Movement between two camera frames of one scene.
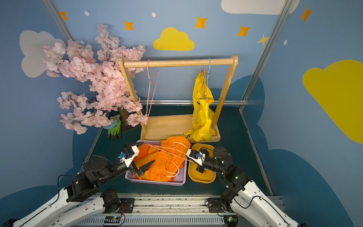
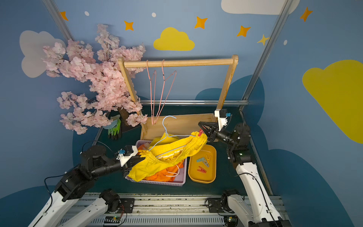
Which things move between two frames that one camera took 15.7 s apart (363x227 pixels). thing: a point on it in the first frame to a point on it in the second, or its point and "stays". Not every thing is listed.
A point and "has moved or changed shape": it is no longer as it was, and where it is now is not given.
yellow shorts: [203, 117] to [166, 149]
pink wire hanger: [148, 92] has moved or changed shape
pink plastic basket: [181, 179] stays
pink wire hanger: [174, 148] to [157, 114]
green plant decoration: [114, 128] stays
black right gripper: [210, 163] to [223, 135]
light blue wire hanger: [209, 67] to [166, 136]
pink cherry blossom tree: [99, 65] stays
